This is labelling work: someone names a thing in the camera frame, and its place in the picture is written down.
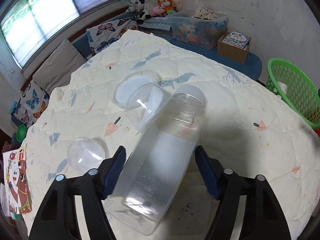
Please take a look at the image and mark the white paper ball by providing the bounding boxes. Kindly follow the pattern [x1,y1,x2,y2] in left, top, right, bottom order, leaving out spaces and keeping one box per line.
[274,81,287,99]

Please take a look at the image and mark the black white cow plush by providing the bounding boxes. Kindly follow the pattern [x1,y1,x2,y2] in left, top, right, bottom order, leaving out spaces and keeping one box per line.
[126,0,153,24]

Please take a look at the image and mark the pink plush toy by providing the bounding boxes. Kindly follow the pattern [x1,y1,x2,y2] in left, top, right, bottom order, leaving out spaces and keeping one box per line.
[150,6,166,17]

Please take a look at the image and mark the clear plastic storage bin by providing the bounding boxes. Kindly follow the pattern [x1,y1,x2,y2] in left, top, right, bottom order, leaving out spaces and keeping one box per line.
[166,9,228,49]

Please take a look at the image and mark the red plastic stool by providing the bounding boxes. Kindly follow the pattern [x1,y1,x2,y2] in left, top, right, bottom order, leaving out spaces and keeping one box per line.
[314,129,320,137]

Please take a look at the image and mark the green plastic mesh basket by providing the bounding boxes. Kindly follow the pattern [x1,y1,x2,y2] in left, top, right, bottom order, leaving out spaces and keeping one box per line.
[266,58,319,129]

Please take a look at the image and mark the butterfly print pillow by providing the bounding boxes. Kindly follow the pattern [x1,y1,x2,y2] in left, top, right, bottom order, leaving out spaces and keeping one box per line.
[86,17,138,56]
[9,80,49,128]

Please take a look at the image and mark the clear plastic cup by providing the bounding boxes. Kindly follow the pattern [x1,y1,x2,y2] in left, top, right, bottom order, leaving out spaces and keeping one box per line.
[124,83,172,133]

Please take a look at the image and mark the cartoon picture book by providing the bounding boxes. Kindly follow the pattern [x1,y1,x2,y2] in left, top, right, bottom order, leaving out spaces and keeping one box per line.
[3,146,31,215]

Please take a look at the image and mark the orange fox plush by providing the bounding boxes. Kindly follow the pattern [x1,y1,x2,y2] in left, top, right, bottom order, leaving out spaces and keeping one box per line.
[157,0,177,16]

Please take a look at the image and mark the clear round plastic lid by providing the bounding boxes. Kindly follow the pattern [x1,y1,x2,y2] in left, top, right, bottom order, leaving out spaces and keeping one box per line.
[108,69,159,108]

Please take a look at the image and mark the window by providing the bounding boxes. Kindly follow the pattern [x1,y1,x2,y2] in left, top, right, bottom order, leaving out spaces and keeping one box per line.
[1,0,112,68]

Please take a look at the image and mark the clear plastic bottle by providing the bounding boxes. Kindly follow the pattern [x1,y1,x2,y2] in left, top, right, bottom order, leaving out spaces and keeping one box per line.
[105,85,206,235]

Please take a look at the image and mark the cardboard box with books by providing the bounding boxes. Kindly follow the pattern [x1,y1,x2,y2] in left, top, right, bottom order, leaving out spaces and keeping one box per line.
[217,31,251,63]

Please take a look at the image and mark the beige sofa cushion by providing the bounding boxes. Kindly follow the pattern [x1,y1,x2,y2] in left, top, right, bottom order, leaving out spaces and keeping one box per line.
[33,40,86,95]

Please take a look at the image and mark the small clear dome lid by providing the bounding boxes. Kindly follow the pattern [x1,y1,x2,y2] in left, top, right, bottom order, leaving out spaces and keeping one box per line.
[67,137,109,174]

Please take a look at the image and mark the left butterfly print pillow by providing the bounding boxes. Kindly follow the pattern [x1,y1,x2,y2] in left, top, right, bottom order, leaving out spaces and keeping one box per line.
[9,80,49,128]

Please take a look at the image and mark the green plastic bowl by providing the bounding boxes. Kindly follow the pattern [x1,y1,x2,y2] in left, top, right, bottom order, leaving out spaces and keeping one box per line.
[16,124,27,142]

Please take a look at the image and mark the white quilted table cover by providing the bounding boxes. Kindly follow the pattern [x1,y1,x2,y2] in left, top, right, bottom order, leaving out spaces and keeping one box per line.
[23,30,319,239]

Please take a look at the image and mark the right butterfly print pillow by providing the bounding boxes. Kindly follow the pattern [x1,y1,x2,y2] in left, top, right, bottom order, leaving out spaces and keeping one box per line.
[86,17,138,56]

